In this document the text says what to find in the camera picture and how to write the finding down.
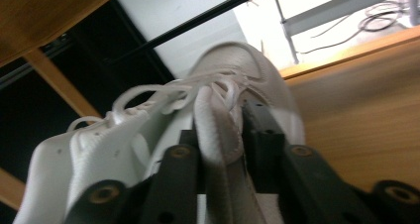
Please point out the black metal rod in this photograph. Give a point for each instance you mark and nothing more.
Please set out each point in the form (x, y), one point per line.
(198, 19)

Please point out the wooden shoe rack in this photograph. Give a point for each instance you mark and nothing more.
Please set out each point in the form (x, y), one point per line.
(363, 118)

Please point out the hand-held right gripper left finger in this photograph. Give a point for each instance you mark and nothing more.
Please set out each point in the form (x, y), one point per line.
(190, 137)

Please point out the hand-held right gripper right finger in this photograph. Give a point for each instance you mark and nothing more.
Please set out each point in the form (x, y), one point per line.
(264, 141)

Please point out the grey metal frame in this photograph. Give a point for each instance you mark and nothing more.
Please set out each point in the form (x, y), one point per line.
(336, 9)

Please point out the white sneaker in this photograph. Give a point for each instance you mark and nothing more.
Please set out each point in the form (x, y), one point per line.
(99, 151)

